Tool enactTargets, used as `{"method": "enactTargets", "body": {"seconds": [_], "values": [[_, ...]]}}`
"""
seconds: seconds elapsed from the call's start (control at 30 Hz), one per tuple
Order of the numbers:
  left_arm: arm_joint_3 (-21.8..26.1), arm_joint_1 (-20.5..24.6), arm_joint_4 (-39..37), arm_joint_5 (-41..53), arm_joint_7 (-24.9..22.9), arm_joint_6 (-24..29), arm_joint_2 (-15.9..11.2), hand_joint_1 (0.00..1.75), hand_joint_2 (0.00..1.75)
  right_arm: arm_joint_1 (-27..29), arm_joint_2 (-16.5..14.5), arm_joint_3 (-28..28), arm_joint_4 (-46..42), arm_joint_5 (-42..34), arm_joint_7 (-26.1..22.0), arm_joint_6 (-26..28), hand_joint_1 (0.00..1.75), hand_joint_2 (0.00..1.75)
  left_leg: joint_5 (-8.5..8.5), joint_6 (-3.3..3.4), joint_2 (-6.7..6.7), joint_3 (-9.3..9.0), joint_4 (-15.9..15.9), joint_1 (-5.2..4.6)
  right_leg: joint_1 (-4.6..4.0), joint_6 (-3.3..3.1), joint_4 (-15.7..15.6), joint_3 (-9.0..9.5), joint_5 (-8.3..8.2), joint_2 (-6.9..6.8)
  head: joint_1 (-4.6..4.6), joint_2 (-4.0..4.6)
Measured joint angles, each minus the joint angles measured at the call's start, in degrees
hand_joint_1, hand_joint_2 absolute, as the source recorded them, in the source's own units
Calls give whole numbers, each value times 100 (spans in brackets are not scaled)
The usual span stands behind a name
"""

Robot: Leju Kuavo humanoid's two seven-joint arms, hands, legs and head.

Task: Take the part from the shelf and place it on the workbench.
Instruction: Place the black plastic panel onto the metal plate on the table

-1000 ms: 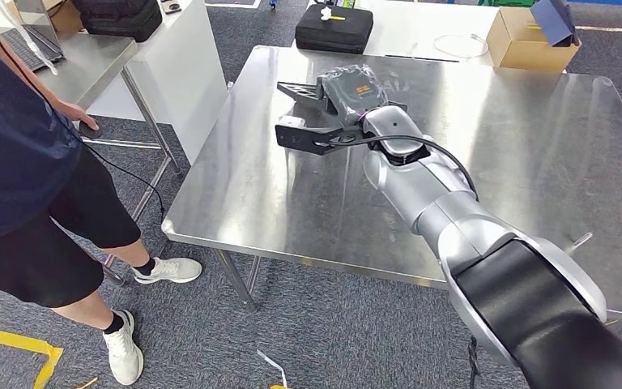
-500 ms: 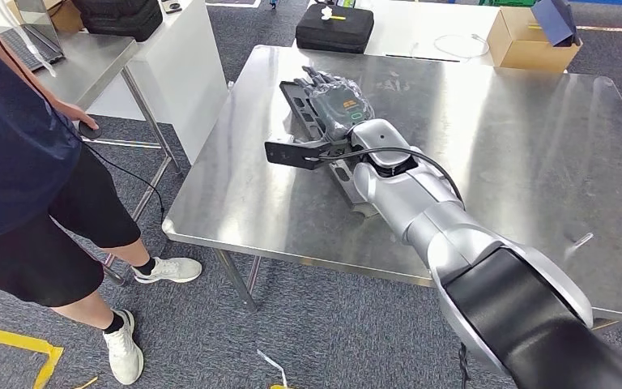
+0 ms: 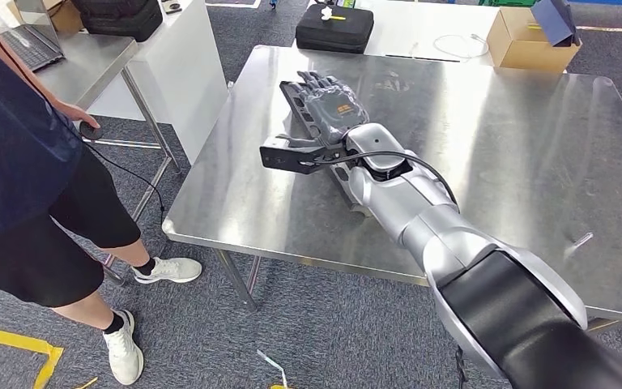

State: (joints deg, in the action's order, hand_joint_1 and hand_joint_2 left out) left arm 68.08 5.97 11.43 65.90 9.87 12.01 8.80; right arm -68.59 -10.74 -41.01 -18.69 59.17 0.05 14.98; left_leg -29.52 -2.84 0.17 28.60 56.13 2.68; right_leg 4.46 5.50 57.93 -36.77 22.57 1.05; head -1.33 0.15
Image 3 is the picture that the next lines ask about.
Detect person's left hand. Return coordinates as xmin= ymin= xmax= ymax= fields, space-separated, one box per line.
xmin=56 ymin=100 xmax=102 ymax=130

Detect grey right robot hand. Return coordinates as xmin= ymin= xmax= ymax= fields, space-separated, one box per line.
xmin=295 ymin=70 xmax=371 ymax=147

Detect black corded controller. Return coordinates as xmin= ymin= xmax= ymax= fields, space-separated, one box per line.
xmin=79 ymin=120 xmax=104 ymax=143

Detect black plastic car part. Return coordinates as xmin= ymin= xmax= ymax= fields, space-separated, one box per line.
xmin=279 ymin=79 xmax=373 ymax=217

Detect large stainless steel workbench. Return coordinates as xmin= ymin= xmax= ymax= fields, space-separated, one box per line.
xmin=161 ymin=44 xmax=622 ymax=334

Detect small stainless steel table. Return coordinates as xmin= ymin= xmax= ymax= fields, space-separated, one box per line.
xmin=0 ymin=29 xmax=183 ymax=287

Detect black zip case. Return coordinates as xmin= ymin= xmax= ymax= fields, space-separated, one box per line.
xmin=295 ymin=4 xmax=375 ymax=55

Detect person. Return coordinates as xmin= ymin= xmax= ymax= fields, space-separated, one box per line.
xmin=0 ymin=0 xmax=203 ymax=387

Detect grey laptop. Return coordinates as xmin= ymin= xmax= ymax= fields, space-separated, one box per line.
xmin=0 ymin=0 xmax=66 ymax=72

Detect brown cardboard box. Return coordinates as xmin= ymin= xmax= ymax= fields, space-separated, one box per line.
xmin=7 ymin=0 xmax=84 ymax=33
xmin=487 ymin=6 xmax=582 ymax=75

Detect black bag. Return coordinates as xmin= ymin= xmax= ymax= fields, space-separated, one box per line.
xmin=70 ymin=0 xmax=164 ymax=43

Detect white cabinet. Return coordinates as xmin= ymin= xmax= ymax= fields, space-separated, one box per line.
xmin=87 ymin=0 xmax=231 ymax=165

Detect blue-grey folder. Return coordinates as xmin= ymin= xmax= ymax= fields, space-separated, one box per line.
xmin=530 ymin=0 xmax=582 ymax=48

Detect crumpled yellow floor tape square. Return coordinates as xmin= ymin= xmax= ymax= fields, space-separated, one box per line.
xmin=0 ymin=322 xmax=100 ymax=389

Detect white tape strip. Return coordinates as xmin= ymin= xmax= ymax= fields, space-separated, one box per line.
xmin=257 ymin=349 xmax=289 ymax=387

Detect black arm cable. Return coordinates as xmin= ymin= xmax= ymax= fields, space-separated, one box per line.
xmin=310 ymin=150 xmax=460 ymax=211

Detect black controller cable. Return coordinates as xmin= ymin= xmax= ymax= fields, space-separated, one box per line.
xmin=83 ymin=138 xmax=168 ymax=216

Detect white cable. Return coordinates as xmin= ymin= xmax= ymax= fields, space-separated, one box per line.
xmin=431 ymin=32 xmax=490 ymax=61

